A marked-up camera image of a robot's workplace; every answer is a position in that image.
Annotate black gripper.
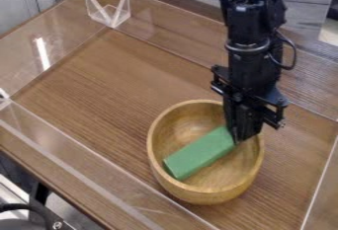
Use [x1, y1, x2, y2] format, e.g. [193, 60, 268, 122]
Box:
[212, 38, 289, 144]

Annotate brown wooden bowl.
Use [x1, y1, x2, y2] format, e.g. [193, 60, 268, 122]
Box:
[147, 100, 265, 205]

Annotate green rectangular block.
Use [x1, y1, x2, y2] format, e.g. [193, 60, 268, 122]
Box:
[163, 126, 236, 181]

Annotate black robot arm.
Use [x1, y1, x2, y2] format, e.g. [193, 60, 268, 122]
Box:
[212, 0, 293, 143]

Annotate black table leg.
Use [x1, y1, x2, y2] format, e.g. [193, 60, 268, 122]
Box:
[33, 182, 51, 205]

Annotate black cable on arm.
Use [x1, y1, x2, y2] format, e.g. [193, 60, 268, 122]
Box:
[266, 31, 298, 72]

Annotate clear acrylic tray wall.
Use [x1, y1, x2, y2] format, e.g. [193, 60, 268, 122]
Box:
[0, 0, 338, 230]

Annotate black cable near floor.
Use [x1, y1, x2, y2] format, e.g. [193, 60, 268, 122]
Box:
[0, 201, 46, 230]

